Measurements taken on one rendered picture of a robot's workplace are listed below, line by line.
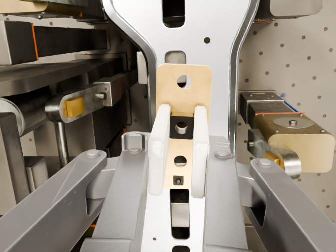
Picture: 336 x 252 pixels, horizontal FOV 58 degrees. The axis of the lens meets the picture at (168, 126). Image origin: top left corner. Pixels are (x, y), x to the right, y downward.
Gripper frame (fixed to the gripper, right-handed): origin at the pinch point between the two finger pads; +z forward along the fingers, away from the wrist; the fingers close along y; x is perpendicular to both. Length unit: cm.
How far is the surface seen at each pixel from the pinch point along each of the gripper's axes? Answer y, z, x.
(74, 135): -19.3, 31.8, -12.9
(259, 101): 15, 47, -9
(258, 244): 20, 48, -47
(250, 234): 19, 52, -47
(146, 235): -5.8, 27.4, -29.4
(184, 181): 0.4, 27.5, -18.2
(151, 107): -5.2, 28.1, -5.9
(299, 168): 14.4, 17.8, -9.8
